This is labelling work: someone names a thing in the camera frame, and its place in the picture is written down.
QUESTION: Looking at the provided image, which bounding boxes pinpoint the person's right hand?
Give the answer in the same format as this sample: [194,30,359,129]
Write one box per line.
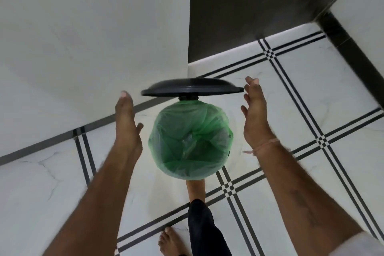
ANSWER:
[240,76,278,151]

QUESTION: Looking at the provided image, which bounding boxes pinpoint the person's left hand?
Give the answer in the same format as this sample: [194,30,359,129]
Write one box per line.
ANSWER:
[114,90,144,160]

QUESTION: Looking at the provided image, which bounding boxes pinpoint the green plastic garbage bag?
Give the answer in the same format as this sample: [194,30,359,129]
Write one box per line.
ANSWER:
[148,99,234,181]

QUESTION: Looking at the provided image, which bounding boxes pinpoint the black pedal trash bin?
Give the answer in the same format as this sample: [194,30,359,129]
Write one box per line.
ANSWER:
[140,77,245,181]

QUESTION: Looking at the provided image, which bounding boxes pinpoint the person's right forearm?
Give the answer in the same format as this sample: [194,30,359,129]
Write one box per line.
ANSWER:
[254,140,364,256]

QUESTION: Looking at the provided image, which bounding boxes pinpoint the person's left forearm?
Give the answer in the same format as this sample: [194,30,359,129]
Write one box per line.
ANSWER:
[42,144,143,256]

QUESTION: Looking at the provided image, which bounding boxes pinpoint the person's right foot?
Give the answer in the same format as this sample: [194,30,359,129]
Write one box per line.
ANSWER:
[186,178,208,204]

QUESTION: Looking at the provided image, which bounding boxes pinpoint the person's foot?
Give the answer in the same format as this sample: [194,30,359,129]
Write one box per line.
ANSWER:
[158,226,184,256]
[186,178,208,204]

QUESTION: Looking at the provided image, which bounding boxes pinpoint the person's left foot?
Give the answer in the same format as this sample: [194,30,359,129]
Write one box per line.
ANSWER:
[158,226,184,256]

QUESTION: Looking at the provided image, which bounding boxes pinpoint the pink thread wrist band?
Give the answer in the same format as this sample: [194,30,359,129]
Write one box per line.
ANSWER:
[242,138,281,157]

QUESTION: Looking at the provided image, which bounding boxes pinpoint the dark brown door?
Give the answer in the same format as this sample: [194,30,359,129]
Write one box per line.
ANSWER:
[188,0,373,64]

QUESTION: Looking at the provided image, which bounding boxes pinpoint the dark trousers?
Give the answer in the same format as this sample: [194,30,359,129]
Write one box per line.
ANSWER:
[172,198,233,256]

